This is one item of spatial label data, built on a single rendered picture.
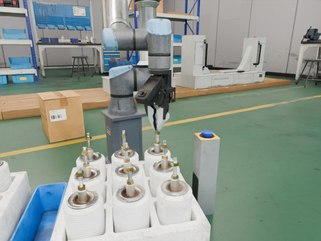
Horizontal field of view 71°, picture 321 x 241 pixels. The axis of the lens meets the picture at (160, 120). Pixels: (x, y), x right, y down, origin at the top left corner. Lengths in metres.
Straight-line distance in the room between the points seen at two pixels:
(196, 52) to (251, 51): 1.25
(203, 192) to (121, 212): 0.38
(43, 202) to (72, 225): 0.42
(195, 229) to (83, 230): 0.27
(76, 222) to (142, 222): 0.16
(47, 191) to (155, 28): 0.71
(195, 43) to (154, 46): 2.52
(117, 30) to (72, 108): 0.95
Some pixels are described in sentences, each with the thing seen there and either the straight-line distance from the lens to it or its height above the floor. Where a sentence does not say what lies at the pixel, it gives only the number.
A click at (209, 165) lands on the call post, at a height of 0.21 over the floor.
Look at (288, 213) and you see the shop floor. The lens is 1.07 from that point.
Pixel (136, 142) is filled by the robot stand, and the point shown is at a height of 0.15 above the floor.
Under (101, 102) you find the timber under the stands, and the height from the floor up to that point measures 0.06.
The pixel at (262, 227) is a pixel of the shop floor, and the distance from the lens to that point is 0.96.
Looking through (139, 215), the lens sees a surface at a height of 0.21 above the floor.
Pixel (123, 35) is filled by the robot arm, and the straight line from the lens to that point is 0.83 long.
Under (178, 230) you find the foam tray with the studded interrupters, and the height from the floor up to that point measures 0.18.
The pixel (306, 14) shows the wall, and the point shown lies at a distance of 6.06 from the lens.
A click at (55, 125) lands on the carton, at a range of 1.69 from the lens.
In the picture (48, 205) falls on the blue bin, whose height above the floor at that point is 0.03.
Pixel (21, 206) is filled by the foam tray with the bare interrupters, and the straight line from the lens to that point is 0.94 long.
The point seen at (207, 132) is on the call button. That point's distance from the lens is 0.81.
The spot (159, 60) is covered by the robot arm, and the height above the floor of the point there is 0.57.
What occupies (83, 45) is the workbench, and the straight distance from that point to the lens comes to 5.96.
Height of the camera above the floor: 0.61
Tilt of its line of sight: 17 degrees down
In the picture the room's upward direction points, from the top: straight up
